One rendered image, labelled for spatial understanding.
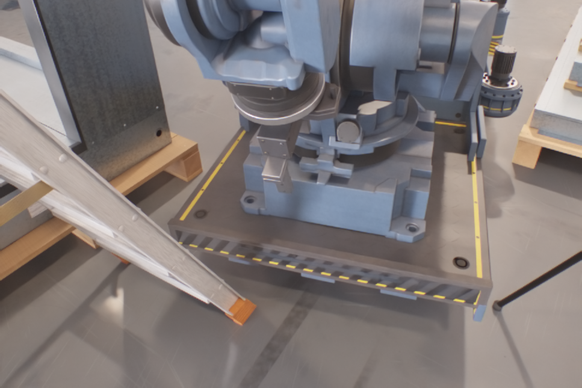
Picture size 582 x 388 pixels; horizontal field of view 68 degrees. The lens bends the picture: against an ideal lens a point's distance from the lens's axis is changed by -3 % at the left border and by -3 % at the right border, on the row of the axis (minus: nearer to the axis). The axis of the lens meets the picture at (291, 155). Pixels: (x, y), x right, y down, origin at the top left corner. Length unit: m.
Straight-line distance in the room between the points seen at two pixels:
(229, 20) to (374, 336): 1.16
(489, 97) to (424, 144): 0.77
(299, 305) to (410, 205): 0.53
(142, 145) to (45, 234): 0.52
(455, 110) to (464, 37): 0.89
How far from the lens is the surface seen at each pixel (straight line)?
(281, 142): 0.67
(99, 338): 1.62
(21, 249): 1.78
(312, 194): 1.23
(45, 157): 0.83
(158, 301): 1.64
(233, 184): 1.46
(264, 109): 0.62
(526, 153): 2.28
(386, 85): 0.93
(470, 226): 1.37
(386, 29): 0.88
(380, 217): 1.23
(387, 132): 1.18
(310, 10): 0.49
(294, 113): 0.62
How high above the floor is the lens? 1.25
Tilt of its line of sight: 35 degrees down
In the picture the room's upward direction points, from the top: 2 degrees counter-clockwise
